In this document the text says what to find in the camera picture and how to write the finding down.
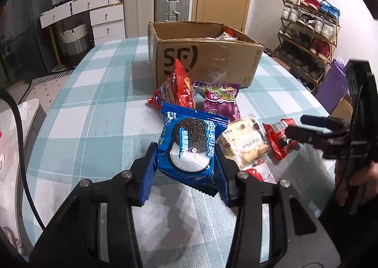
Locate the person's right forearm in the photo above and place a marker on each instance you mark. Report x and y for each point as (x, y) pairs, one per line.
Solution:
(363, 226)

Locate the small cardboard box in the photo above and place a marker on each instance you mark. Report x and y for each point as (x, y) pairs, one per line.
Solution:
(280, 63)

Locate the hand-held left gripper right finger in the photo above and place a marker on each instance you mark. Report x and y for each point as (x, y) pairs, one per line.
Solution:
(226, 191)

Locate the red snack packet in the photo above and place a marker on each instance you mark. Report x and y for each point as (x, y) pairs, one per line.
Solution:
(279, 141)

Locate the white drawer desk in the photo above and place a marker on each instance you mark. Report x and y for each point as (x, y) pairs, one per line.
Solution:
(106, 17)

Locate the brown cardboard box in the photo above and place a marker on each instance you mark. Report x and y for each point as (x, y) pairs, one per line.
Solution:
(206, 61)

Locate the person's right hand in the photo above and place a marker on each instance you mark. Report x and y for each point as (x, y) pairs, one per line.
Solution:
(370, 176)

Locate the white marble side table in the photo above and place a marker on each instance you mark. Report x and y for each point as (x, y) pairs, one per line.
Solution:
(29, 114)

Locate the wooden shoe rack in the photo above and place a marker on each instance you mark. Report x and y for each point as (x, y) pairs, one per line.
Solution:
(313, 13)

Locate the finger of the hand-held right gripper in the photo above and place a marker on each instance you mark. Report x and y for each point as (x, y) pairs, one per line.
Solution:
(304, 135)
(319, 121)

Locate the patterned rug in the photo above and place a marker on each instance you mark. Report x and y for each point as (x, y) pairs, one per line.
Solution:
(44, 85)

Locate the purple candy bag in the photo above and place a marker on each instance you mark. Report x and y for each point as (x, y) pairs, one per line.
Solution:
(220, 99)

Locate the red chips bag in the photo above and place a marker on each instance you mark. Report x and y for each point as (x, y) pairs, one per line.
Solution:
(177, 88)

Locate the white bread packet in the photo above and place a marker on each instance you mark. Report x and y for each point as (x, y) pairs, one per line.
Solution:
(245, 144)

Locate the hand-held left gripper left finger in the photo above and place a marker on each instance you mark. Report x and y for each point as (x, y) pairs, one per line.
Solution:
(146, 179)

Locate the silver suitcase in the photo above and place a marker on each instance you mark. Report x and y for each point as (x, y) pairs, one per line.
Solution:
(165, 5)

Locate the woven laundry basket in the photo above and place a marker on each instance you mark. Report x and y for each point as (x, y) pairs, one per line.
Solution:
(73, 40)

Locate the white red snack bag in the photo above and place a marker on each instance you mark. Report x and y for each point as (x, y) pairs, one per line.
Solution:
(227, 34)

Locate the beige suitcase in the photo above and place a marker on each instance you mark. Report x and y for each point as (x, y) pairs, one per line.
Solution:
(138, 11)

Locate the shoe rack with shoes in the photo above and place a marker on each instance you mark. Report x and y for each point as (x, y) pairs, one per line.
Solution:
(320, 46)

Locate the pile of sneakers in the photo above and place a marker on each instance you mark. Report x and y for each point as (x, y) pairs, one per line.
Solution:
(271, 52)

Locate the flat cardboard carton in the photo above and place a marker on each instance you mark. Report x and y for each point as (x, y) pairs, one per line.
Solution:
(342, 108)

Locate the grey refrigerator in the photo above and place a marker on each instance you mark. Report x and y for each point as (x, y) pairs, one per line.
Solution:
(35, 34)

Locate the blue cookie packet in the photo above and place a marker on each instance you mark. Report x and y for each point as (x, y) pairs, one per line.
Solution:
(189, 141)

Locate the small red white packet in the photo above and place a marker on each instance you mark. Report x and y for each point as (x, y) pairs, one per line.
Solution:
(260, 173)

